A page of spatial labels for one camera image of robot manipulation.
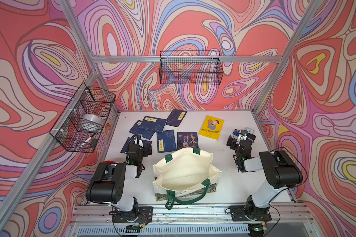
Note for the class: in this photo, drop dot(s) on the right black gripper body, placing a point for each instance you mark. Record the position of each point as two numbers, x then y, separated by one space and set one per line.
234 146

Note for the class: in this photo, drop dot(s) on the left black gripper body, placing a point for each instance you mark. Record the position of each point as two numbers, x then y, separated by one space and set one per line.
143 153

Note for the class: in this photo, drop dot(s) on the blue book vertical yellow label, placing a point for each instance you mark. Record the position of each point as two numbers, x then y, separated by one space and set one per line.
166 141

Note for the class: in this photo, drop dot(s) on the yellow cartoon cover book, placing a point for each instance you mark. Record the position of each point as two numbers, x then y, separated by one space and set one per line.
211 128

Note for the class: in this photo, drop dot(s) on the dark portrait cover book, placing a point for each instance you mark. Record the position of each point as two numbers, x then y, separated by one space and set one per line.
187 140

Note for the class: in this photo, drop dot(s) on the cream canvas bag green handles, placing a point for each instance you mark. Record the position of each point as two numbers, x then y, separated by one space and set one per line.
185 177

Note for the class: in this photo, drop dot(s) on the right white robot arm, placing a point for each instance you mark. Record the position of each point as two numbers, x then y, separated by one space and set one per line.
280 171

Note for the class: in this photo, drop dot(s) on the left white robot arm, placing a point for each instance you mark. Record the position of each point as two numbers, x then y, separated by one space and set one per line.
108 182

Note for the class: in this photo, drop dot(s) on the blue stapler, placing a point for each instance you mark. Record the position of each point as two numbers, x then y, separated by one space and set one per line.
236 133

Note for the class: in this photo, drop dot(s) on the navy book under stack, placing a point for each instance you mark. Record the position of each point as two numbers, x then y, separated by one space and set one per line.
145 134

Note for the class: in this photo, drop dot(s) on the navy book top yellow label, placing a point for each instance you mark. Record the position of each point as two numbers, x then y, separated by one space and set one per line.
153 124

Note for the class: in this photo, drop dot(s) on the white marker pen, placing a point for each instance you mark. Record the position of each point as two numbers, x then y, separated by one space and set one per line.
87 140

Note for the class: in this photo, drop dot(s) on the silver tape roll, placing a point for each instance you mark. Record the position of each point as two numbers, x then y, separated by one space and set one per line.
90 123

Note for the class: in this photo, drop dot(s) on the left black wire basket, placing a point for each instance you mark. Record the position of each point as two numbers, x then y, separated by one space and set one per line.
86 100

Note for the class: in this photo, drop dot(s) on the black wire basket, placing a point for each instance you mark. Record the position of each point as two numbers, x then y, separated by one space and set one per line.
86 100
190 67

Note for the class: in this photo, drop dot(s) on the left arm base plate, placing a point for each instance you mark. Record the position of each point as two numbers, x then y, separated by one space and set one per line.
137 215

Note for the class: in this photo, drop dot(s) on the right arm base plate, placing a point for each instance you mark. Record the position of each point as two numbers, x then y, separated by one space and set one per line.
241 213

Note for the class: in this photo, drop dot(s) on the back black wire basket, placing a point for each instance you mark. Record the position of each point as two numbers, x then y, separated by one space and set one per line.
190 67

